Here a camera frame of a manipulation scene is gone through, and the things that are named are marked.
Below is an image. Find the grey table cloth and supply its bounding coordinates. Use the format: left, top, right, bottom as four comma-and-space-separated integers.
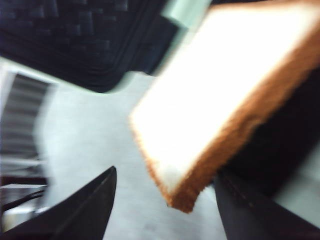
0, 56, 320, 240

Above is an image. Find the bread slice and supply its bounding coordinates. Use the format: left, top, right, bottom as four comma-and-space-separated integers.
128, 0, 320, 214

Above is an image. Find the breakfast maker hinged lid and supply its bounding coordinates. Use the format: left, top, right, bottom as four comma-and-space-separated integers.
0, 0, 179, 93

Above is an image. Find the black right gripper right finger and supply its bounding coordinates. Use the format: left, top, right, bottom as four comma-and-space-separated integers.
214, 170, 320, 240

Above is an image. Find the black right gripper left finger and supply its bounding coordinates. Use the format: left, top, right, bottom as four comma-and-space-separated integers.
0, 166, 117, 240

